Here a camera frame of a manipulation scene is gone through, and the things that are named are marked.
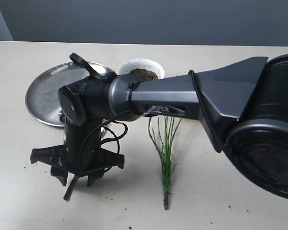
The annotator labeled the artificial red flower plant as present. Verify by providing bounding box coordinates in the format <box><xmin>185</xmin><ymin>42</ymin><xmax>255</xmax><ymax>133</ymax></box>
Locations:
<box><xmin>147</xmin><ymin>116</ymin><xmax>182</xmax><ymax>210</ymax></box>

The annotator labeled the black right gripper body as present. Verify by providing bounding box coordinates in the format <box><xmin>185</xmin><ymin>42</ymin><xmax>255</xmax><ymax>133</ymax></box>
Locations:
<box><xmin>30</xmin><ymin>119</ymin><xmax>124</xmax><ymax>174</ymax></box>

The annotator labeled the stainless steel spork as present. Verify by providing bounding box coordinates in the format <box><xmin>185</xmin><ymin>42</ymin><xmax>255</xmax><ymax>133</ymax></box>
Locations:
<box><xmin>63</xmin><ymin>119</ymin><xmax>108</xmax><ymax>201</ymax></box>

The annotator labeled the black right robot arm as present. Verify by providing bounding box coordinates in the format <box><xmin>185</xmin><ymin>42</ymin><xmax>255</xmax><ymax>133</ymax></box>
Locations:
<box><xmin>30</xmin><ymin>53</ymin><xmax>288</xmax><ymax>199</ymax></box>

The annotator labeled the round stainless steel plate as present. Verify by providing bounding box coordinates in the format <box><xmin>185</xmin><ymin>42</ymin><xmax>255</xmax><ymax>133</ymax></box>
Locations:
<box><xmin>25</xmin><ymin>62</ymin><xmax>109</xmax><ymax>127</ymax></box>

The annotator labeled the white plastic flower pot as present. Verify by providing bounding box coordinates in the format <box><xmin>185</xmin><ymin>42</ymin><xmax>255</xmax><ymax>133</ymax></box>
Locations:
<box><xmin>117</xmin><ymin>58</ymin><xmax>165</xmax><ymax>79</ymax></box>

